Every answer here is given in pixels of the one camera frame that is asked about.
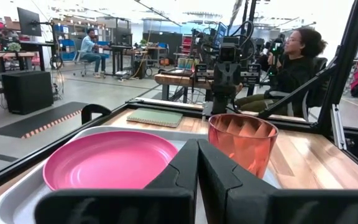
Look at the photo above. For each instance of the black hazard-striped floor mat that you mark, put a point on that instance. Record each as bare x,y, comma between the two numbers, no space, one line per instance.
36,121

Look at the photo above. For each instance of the pink plastic plate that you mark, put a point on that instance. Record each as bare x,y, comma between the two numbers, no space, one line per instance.
104,161

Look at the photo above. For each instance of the black computer monitor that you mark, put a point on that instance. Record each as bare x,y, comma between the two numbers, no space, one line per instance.
29,21

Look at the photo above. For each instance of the person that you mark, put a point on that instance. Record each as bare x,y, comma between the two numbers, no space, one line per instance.
89,46
294,71

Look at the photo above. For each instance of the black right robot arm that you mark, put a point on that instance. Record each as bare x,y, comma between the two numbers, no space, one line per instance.
219,102

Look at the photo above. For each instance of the small green plant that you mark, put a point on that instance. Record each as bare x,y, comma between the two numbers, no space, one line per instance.
14,46

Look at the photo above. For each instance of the red faceted plastic cup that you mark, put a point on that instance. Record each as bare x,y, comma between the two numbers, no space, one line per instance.
244,143

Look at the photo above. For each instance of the green notebook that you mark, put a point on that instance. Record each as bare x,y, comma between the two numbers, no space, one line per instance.
154,117

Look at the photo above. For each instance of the silver metal bracket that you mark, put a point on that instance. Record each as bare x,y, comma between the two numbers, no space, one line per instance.
337,127

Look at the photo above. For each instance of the black office chair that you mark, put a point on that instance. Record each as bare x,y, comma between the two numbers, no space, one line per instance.
320,81

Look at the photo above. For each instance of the blue bin shelf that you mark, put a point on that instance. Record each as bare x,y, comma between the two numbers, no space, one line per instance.
67,43

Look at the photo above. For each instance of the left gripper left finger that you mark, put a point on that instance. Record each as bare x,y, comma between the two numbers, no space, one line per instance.
166,202

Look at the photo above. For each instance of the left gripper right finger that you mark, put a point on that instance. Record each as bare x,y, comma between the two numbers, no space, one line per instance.
244,205

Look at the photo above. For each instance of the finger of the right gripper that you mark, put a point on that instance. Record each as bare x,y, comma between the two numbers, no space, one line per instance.
220,81
235,81

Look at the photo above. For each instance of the wooden background table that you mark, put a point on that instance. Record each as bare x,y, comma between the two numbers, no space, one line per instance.
172,79

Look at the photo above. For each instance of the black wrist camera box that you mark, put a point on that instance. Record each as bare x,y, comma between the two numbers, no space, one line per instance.
228,53

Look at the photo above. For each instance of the grey plastic tray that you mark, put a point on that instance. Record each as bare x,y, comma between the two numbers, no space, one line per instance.
20,199

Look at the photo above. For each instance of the black metal rig frame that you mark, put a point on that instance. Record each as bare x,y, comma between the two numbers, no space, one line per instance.
346,62

